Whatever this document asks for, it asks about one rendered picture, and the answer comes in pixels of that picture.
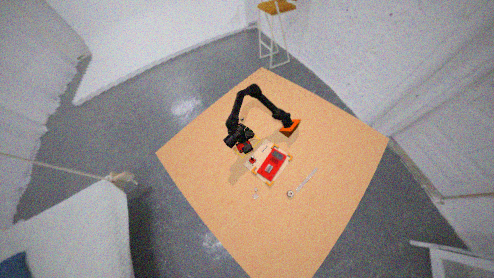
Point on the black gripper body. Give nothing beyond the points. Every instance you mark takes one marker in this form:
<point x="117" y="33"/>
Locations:
<point x="247" y="147"/>

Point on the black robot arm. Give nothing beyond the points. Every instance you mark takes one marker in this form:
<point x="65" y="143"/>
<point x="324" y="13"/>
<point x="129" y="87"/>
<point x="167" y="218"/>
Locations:
<point x="236" y="132"/>

